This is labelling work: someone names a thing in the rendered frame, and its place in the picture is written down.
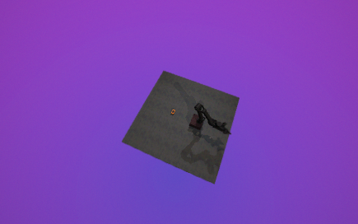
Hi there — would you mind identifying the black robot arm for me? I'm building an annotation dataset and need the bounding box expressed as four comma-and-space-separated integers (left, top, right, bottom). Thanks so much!
194, 103, 226, 129

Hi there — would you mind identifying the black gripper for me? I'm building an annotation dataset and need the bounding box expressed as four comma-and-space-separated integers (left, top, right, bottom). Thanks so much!
218, 126, 231, 135

